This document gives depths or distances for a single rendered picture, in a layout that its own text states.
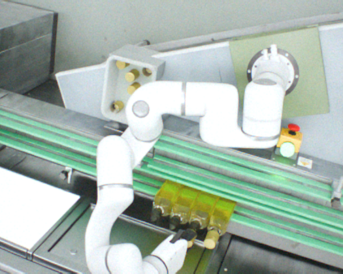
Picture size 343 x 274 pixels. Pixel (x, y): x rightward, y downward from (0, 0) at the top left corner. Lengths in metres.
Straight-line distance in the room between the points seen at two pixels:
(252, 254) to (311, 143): 0.41
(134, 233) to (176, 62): 0.57
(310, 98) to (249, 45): 0.24
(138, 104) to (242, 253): 0.69
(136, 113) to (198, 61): 0.50
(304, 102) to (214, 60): 0.32
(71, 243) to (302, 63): 0.86
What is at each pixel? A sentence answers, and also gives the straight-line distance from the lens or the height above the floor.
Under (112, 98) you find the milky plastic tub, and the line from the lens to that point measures 1.68.
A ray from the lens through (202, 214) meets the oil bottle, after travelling 1.40.
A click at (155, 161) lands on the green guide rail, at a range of 1.54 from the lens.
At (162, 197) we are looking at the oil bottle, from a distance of 1.42.
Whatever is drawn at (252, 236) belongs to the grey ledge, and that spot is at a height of 0.88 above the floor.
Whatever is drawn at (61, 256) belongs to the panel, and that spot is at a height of 1.28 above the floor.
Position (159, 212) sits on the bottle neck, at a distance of 1.39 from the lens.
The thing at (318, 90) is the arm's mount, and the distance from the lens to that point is 1.47.
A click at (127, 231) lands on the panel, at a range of 1.53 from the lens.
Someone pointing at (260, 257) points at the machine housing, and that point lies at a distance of 1.62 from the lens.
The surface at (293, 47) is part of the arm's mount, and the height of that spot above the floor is 0.82.
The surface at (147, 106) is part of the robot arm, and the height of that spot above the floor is 1.23.
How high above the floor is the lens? 2.22
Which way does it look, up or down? 60 degrees down
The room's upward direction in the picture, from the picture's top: 141 degrees counter-clockwise
